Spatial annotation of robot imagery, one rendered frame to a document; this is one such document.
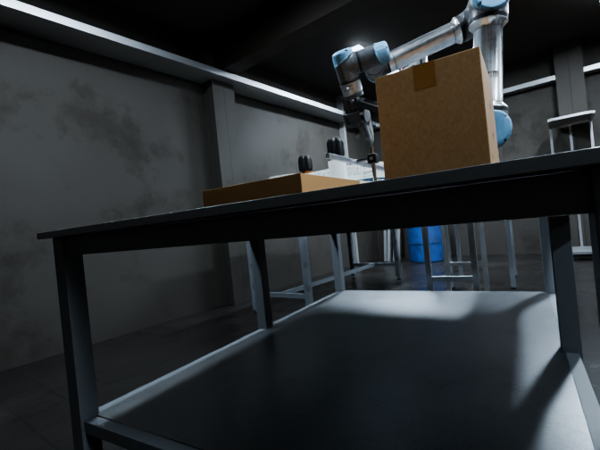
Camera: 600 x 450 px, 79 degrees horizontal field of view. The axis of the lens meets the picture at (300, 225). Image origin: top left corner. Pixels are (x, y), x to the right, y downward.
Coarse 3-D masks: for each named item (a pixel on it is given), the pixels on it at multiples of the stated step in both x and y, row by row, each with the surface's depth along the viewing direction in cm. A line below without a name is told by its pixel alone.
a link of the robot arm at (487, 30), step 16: (480, 0) 114; (496, 0) 112; (464, 16) 128; (480, 16) 116; (496, 16) 114; (480, 32) 117; (496, 32) 116; (480, 48) 118; (496, 48) 116; (496, 64) 116; (496, 80) 116; (496, 96) 116; (496, 112) 114; (496, 128) 115
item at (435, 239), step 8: (408, 232) 576; (416, 232) 559; (432, 232) 550; (440, 232) 554; (408, 240) 580; (416, 240) 560; (432, 240) 550; (440, 240) 554; (416, 248) 561; (432, 248) 550; (440, 248) 553; (416, 256) 563; (432, 256) 551; (440, 256) 552
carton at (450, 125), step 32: (448, 64) 83; (480, 64) 80; (384, 96) 91; (416, 96) 87; (448, 96) 83; (480, 96) 80; (384, 128) 92; (416, 128) 88; (448, 128) 84; (480, 128) 80; (384, 160) 92; (416, 160) 88; (448, 160) 84; (480, 160) 81
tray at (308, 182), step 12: (264, 180) 74; (276, 180) 72; (288, 180) 71; (300, 180) 69; (312, 180) 73; (324, 180) 78; (336, 180) 83; (348, 180) 89; (204, 192) 82; (216, 192) 81; (228, 192) 79; (240, 192) 77; (252, 192) 75; (264, 192) 74; (276, 192) 72; (288, 192) 71; (300, 192) 70; (204, 204) 83; (216, 204) 81
